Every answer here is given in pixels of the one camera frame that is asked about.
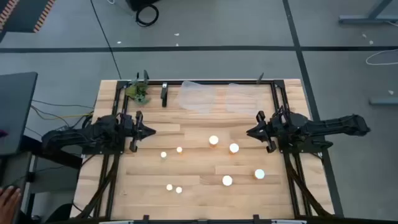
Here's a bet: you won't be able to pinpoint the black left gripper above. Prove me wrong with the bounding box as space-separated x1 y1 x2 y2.
123 111 157 153

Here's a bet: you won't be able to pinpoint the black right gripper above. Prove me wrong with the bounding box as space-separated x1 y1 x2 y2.
246 110 282 154

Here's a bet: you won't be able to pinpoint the clear plastic bin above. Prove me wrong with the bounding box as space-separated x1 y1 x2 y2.
174 80 218 114
224 82 268 115

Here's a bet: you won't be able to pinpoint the small green potted plant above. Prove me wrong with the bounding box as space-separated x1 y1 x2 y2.
124 79 152 105

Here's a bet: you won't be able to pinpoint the black box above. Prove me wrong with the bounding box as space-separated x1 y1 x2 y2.
126 0 161 12

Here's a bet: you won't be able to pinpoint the grey table foot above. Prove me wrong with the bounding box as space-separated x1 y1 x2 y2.
369 96 398 106

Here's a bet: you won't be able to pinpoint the dark grey desk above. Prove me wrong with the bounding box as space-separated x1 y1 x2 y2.
0 72 39 156

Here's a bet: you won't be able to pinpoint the person's hand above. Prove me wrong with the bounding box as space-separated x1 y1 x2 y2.
0 185 22 224

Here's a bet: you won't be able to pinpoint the black mat orange striped edges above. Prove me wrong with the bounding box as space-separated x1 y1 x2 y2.
0 0 56 34

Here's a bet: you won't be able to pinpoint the black table-level camera stand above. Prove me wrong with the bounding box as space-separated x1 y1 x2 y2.
160 82 169 108

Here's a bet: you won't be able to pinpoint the black aluminium table frame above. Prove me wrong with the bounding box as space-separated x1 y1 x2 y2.
73 79 335 224

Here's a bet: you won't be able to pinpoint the yellow cable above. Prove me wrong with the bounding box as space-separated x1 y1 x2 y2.
30 105 95 121

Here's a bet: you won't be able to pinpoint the thin black floor cable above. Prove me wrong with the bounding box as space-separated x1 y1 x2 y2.
90 0 122 80

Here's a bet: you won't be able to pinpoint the black coiled cable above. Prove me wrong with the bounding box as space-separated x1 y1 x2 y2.
135 3 160 28

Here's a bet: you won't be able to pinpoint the white floor cable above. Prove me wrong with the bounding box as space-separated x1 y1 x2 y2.
366 48 398 66

